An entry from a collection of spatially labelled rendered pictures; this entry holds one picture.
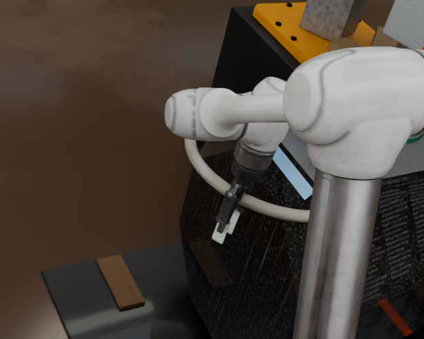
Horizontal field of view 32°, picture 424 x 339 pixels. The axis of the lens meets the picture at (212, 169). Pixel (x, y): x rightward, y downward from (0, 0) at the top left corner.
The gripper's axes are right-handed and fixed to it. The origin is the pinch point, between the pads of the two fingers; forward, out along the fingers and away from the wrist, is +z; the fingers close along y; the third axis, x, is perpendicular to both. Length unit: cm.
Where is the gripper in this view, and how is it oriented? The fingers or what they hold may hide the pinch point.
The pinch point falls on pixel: (225, 226)
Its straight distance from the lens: 182.6
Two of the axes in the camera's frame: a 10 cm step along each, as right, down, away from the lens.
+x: -8.4, -4.8, 2.6
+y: 4.7, -3.9, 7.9
